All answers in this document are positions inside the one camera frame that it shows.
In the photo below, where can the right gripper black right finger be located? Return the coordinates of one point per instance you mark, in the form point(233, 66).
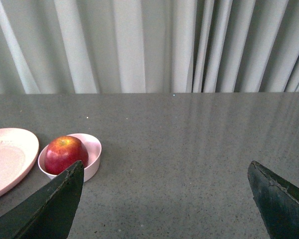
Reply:
point(277, 200)

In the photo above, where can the white pleated curtain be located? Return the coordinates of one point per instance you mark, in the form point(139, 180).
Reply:
point(148, 46)

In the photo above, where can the red apple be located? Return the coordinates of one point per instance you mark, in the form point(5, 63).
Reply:
point(62, 152)

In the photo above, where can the pink plate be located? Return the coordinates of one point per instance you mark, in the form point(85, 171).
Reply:
point(18, 153)

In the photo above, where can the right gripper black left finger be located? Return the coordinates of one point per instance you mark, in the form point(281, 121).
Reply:
point(49, 212)

